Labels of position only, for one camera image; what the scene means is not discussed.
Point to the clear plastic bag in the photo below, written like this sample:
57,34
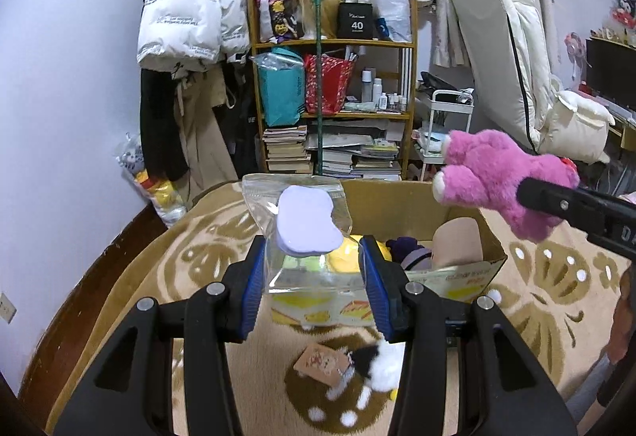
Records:
392,3

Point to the white trolley cart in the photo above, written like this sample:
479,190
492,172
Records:
449,105

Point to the white plush toy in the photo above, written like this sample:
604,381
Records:
385,366

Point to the cardboard box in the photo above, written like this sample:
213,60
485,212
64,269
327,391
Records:
467,279

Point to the wooden shelf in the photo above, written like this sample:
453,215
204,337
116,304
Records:
410,83

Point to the black hanging garment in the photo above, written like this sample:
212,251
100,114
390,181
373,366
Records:
161,127

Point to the pink fan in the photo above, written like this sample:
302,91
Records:
575,50

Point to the black box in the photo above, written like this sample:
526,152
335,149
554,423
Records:
356,22

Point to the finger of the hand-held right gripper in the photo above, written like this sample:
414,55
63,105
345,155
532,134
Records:
551,200

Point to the pink plush bear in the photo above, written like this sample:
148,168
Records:
487,172

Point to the person's grey trouser leg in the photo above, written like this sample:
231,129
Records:
589,391

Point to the blond wig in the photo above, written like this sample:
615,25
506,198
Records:
330,13

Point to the plastic bag of toys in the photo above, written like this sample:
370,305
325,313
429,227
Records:
159,192

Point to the black monitor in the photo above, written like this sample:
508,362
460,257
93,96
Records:
608,68

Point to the blue plush pillow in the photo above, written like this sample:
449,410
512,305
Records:
430,140

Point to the white folded mattress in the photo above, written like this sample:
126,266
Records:
502,48

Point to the stack of books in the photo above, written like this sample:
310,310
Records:
285,150

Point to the beige hanging trousers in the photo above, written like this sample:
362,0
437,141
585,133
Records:
206,137

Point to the black bag on cart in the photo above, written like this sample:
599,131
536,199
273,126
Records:
442,85

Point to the teal paper bag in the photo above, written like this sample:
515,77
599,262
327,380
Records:
280,90

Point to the yellow plush toy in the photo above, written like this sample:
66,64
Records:
343,259

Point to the black backpack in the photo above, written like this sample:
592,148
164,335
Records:
243,117

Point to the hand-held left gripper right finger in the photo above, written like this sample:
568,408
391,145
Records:
380,287

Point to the bagged purple sponge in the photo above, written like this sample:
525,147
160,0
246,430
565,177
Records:
305,227

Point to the red gift bag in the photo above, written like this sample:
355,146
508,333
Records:
333,85

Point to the person's right forearm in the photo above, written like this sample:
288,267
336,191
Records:
626,326

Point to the black red plush doll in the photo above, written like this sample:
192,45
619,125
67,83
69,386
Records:
626,8

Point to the purple printed pouch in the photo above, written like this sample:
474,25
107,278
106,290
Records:
276,8

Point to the pile of magazines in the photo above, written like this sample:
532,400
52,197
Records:
362,157

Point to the white wall socket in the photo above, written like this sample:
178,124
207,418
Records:
6,307

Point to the row of toiletry bottles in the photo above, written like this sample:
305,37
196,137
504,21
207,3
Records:
380,95

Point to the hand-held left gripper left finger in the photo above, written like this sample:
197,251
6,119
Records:
253,292

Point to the beige patterned rug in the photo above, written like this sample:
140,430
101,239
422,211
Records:
208,237

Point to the green pole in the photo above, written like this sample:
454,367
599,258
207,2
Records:
319,117

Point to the purple plush doll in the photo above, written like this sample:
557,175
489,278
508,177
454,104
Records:
412,254

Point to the pink roll plush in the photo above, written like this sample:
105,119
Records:
457,242

